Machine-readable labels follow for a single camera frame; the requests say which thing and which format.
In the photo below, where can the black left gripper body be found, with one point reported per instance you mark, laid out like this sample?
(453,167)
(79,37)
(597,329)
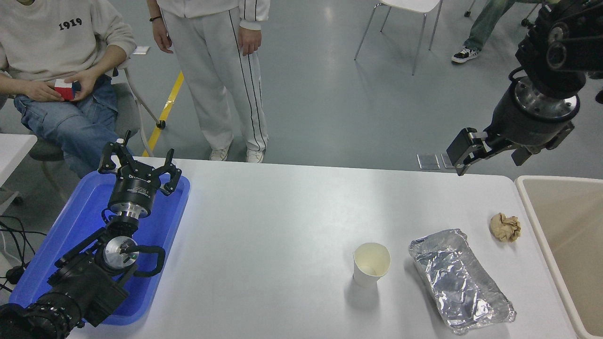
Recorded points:
(133,190)

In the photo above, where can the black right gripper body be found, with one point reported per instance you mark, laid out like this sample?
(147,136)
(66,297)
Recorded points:
(523,125)

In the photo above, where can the colourful puzzle cube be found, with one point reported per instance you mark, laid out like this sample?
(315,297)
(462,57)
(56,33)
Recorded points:
(66,90)

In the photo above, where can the white paper cup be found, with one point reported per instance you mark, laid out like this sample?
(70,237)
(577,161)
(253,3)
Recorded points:
(370,278)

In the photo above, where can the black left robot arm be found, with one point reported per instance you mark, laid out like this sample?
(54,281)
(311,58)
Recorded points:
(85,287)

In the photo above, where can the seated person's left hand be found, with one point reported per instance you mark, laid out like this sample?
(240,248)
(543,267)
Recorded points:
(88,81)

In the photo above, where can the seated person's right hand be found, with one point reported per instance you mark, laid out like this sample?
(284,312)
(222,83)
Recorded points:
(42,92)

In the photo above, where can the standing person's right hand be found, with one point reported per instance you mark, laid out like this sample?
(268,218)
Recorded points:
(161,35)

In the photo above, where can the standing person's left hand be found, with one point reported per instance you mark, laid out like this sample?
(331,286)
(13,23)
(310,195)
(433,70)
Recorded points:
(249,41)

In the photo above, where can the metal floor plate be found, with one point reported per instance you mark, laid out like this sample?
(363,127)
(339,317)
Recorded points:
(428,162)
(445,164)

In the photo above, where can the blue plastic tray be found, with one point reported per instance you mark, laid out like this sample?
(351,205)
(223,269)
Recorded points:
(75,221)

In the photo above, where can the crumpled tan paper ball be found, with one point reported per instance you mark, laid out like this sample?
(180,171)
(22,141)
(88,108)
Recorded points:
(505,227)

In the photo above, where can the large pale bin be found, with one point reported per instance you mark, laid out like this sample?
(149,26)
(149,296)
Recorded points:
(574,235)

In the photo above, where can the office chair with casters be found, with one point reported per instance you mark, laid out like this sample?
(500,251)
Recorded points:
(525,21)

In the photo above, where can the white side table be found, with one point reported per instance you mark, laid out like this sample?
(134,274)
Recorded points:
(14,150)

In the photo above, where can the standing person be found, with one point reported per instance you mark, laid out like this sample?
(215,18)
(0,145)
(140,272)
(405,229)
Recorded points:
(212,70)

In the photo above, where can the crumpled foil tray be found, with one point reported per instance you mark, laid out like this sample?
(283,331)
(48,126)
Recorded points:
(452,278)

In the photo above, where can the seated person with cube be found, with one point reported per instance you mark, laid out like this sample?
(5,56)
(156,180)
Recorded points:
(47,37)

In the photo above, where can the black power plug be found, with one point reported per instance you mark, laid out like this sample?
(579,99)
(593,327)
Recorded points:
(15,274)

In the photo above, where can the white chair with metal legs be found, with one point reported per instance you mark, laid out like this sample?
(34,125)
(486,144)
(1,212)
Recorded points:
(414,4)

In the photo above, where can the grey chair with white frame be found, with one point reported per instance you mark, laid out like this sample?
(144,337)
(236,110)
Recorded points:
(127,108)

